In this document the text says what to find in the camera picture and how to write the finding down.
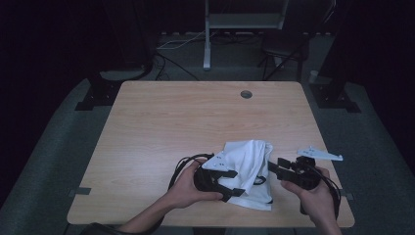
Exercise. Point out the person's left hand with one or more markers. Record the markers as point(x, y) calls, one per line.
point(182, 192)

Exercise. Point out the white metal stand frame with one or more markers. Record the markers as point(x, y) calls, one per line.
point(241, 20)

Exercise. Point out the person's right hand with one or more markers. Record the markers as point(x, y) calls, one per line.
point(318, 202)

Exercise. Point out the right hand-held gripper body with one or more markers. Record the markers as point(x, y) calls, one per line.
point(303, 173)

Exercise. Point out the white printed tank top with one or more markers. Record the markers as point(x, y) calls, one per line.
point(248, 156)

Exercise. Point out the black chair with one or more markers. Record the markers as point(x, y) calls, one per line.
point(284, 49)

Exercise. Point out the black stand base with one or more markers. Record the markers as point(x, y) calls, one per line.
point(332, 94)
point(101, 93)

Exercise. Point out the grey table edge bracket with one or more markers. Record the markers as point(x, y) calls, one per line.
point(348, 196)
point(80, 191)

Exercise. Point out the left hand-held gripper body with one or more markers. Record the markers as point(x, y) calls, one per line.
point(205, 181)

